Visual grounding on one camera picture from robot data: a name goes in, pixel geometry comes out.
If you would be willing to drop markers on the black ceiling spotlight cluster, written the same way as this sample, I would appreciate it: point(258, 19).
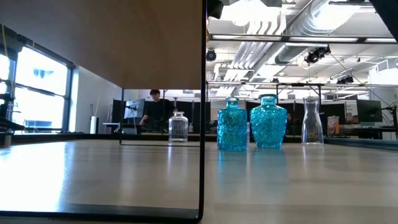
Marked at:
point(317, 55)

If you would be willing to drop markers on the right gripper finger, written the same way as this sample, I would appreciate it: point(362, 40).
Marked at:
point(215, 8)

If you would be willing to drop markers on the black overhead beam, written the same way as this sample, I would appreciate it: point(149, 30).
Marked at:
point(255, 84)

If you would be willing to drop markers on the white paper roll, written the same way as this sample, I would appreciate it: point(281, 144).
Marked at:
point(93, 124)

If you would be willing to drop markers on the silver ceiling air duct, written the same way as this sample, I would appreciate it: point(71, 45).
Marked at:
point(306, 25)

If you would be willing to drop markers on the blue glass bottle vase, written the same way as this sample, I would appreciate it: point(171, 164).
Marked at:
point(232, 127)

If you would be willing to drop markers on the small clear glass vase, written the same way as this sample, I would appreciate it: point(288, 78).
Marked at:
point(248, 130)

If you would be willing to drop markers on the blue urn-shaped glass vase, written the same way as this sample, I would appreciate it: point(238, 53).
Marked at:
point(269, 124)

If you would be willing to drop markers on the clear ribbed glass jar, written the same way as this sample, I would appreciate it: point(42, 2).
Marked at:
point(178, 127)

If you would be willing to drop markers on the linear ceiling light bar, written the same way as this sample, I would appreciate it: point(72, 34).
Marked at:
point(264, 38)

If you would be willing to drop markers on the tall clear glass carafe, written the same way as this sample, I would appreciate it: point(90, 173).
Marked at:
point(311, 124)

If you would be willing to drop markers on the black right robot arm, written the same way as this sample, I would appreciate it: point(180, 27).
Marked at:
point(388, 12)

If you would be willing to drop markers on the grey angled monitor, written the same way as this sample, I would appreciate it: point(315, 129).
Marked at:
point(132, 109)

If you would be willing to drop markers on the large window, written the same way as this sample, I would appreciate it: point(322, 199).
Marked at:
point(40, 93)

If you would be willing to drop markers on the black ceiling dome camera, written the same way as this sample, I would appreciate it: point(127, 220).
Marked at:
point(211, 55)

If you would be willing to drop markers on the black computer monitor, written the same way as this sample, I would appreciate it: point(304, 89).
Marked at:
point(369, 110)

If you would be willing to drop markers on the black metal bracket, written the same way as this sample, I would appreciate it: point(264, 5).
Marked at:
point(9, 124)

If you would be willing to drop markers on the orange cardboard box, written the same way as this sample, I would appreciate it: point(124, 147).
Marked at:
point(333, 125)

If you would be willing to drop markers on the person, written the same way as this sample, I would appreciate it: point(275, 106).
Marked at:
point(290, 119)
point(158, 112)

